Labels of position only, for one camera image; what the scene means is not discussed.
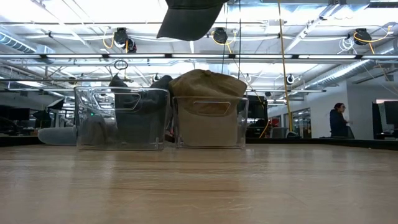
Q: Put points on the silver ventilation duct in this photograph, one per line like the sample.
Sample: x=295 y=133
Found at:
x=351 y=71
x=15 y=43

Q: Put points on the grey rounded object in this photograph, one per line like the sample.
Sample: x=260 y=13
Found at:
x=57 y=137

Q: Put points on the beige cap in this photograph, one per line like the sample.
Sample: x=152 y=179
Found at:
x=206 y=87

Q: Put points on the small black ceiling reel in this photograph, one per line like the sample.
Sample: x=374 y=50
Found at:
x=156 y=78
x=290 y=79

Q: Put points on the clear plastic bin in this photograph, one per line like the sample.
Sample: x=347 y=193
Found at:
x=244 y=137
x=93 y=137

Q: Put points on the grey cap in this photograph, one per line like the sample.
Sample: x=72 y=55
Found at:
x=140 y=124
x=189 y=21

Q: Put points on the black desk monitor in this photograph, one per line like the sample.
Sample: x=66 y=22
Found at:
x=391 y=112
x=15 y=113

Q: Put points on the person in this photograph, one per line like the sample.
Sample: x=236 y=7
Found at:
x=339 y=124

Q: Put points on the long ceiling light strip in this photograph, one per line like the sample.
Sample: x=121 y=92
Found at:
x=140 y=56

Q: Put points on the black aluminium frame rail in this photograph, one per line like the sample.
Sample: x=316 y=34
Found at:
x=18 y=141
x=342 y=142

